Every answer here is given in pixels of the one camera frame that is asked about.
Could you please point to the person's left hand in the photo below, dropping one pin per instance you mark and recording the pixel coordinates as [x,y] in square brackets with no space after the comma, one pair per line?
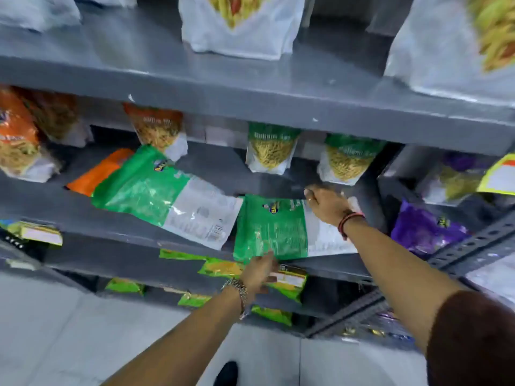
[257,273]

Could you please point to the purple snack packet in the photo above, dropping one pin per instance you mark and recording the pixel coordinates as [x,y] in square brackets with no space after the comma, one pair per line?
[422,231]

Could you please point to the flat orange snack packet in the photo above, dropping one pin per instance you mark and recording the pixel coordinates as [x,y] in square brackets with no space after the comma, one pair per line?
[96,174]

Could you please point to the red thread wristband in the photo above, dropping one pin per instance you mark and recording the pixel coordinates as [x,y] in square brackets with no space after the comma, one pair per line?
[348,221]

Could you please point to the person's left fingers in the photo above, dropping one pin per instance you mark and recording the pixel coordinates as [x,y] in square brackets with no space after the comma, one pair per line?
[268,261]

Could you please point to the yellow shelf label tag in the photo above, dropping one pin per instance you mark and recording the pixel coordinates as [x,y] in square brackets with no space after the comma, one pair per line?
[499,176]

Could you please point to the black shoe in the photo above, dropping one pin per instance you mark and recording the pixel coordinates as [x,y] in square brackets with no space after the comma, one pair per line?
[227,375]

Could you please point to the purple-topped snack packet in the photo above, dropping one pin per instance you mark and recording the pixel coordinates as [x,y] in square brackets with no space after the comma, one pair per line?
[454,180]

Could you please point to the yellow-green snack packet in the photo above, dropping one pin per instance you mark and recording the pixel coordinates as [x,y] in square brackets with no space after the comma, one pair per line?
[273,315]
[124,286]
[194,300]
[291,283]
[181,255]

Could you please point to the silver metal wristwatch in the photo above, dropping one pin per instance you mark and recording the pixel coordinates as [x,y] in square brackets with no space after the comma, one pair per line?
[238,291]

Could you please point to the clear white plastic packet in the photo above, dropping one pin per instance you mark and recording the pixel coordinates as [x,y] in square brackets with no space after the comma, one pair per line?
[495,279]

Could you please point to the grey metal shelving rack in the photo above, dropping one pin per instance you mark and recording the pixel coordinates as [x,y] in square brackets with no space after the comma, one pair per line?
[281,88]

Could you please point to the green and white snack packet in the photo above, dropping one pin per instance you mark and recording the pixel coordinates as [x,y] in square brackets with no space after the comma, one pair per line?
[273,229]

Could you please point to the shiny dark snack packets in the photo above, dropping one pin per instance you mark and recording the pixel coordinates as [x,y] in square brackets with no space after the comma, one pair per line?
[382,327]

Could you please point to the orange noodle snack packet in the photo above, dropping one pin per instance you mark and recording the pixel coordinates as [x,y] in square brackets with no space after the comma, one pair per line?
[56,116]
[159,130]
[18,140]

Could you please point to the yellow-green packet with white label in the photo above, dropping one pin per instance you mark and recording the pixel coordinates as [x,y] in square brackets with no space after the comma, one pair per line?
[34,232]

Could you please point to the large green white snack packet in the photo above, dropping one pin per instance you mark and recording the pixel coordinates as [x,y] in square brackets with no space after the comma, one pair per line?
[153,192]

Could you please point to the brown sleeve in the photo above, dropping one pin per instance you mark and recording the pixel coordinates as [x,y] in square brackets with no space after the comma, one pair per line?
[474,341]

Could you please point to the green-topped noodle snack packet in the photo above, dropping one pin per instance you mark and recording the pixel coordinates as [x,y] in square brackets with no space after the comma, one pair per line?
[348,160]
[271,150]

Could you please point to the person's right forearm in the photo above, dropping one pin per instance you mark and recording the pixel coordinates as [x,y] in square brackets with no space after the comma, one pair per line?
[398,273]

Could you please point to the white snack bag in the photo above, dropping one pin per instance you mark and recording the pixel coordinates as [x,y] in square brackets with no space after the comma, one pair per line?
[36,9]
[442,52]
[241,32]

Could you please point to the person's right fingers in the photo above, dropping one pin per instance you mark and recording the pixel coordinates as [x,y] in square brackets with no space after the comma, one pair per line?
[318,192]

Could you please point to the person's left forearm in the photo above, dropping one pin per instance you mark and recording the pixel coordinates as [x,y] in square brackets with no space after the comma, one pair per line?
[189,337]

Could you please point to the person's right hand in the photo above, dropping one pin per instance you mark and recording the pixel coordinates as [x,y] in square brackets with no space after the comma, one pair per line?
[330,204]

